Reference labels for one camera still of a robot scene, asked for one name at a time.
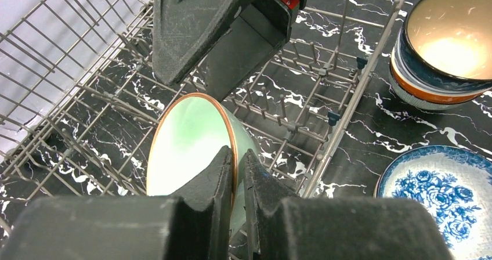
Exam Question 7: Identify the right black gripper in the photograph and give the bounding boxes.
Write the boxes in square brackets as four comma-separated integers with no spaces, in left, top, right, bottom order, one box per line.
[152,0,307,101]

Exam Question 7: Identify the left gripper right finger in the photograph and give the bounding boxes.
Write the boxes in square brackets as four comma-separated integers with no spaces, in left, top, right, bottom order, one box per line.
[243,150,451,259]

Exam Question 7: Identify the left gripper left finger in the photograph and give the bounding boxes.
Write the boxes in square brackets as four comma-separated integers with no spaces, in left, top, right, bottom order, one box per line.
[1,146,233,259]

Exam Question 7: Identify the green celadon bowl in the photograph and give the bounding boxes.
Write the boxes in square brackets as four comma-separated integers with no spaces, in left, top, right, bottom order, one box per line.
[146,92,259,236]

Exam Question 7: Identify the blue floral bowl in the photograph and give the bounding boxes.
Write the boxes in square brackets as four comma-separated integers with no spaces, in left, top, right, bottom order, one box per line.
[374,145,491,259]

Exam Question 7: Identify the orange striped bowl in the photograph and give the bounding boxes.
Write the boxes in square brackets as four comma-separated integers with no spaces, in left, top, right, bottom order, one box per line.
[389,48,486,111]

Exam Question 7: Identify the tan interior dark bowl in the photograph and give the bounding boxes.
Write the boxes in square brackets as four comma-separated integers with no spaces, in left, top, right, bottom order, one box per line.
[399,0,491,92]

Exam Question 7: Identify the grey wire dish rack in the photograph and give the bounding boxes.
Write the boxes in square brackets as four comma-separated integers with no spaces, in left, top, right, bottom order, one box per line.
[1,0,411,244]

